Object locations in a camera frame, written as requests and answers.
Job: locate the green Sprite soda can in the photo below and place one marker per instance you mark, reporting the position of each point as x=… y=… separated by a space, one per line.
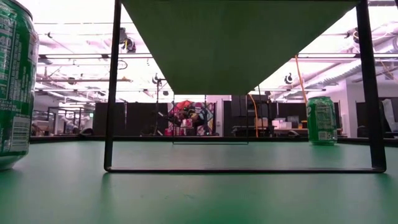
x=321 y=121
x=15 y=93

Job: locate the background robot rig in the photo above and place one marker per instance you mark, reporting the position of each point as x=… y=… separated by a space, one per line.
x=186 y=119

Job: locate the black cabinet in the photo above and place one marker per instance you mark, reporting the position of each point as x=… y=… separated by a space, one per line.
x=239 y=109

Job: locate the background desk with boxes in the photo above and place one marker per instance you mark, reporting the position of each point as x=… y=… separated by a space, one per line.
x=283 y=126

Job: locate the black ceiling hook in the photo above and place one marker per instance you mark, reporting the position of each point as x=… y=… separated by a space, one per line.
x=288 y=80

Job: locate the black ceiling-mounted device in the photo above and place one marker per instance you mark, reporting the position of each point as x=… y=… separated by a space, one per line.
x=129 y=45

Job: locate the grey storage rack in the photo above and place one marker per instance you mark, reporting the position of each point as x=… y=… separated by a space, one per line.
x=62 y=124

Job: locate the green tray table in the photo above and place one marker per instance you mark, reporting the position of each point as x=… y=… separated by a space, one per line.
x=62 y=139

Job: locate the white plastic cover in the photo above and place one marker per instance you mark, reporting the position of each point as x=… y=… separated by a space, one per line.
x=388 y=113

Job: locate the colourful patterned wall poster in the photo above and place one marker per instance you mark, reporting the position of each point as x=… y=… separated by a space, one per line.
x=205 y=112

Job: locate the wooden shelf with black frame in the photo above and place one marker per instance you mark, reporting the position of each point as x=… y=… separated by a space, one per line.
x=233 y=46

